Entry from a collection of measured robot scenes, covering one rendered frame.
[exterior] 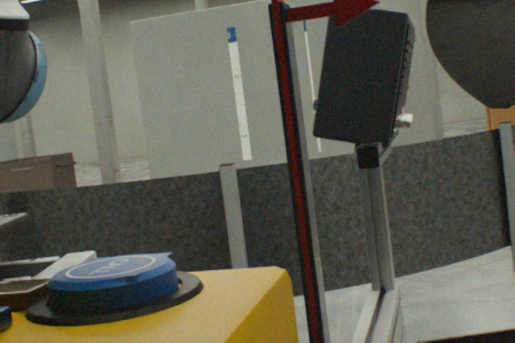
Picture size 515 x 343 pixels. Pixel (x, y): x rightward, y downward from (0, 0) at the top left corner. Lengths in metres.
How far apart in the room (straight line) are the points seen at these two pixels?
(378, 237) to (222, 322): 0.82
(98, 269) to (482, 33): 0.30
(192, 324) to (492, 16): 0.30
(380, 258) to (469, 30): 0.59
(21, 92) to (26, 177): 6.29
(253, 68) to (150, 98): 1.03
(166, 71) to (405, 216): 4.79
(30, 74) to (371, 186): 0.46
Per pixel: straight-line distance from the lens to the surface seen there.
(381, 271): 1.02
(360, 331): 0.86
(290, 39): 0.46
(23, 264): 0.81
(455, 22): 0.44
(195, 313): 0.21
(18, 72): 0.87
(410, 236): 2.33
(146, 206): 2.21
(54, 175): 7.04
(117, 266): 0.23
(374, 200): 1.00
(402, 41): 1.03
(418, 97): 4.69
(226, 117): 6.69
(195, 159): 6.81
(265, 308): 0.22
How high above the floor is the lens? 1.13
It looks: 3 degrees down
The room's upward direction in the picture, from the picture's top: 7 degrees counter-clockwise
